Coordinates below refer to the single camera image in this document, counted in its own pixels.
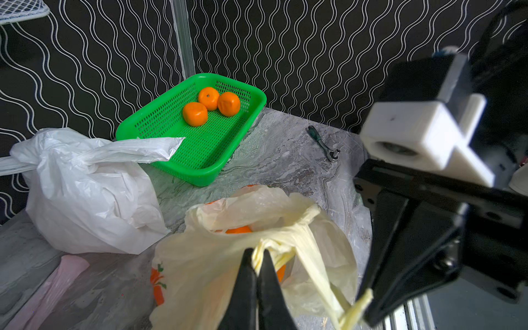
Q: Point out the green plastic basket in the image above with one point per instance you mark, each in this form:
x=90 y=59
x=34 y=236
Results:
x=205 y=149

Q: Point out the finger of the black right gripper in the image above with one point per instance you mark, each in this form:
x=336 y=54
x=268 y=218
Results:
x=417 y=247

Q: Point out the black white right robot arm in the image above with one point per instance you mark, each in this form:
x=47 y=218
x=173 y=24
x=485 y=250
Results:
x=500 y=138

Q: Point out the pink plastic bag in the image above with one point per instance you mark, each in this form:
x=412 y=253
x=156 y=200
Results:
x=42 y=303

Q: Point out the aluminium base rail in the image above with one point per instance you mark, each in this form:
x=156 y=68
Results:
x=414 y=314

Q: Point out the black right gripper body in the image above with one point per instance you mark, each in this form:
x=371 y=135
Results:
x=494 y=253

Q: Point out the white plastic bag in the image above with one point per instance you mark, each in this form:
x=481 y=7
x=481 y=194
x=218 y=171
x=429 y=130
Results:
x=91 y=194

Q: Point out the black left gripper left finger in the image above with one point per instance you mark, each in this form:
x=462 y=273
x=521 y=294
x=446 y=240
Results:
x=242 y=308

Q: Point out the green handled screwdriver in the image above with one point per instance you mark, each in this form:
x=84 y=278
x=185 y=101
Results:
x=331 y=154

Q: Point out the yellow plastic bag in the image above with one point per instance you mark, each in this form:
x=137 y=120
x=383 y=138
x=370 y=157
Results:
x=194 y=272

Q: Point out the aluminium corner post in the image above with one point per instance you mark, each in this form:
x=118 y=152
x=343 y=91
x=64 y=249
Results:
x=183 y=33

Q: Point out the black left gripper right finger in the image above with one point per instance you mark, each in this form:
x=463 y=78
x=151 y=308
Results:
x=273 y=312

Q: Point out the orange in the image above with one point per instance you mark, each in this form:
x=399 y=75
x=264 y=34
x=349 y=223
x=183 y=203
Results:
x=240 y=230
x=209 y=97
x=229 y=104
x=280 y=273
x=195 y=114

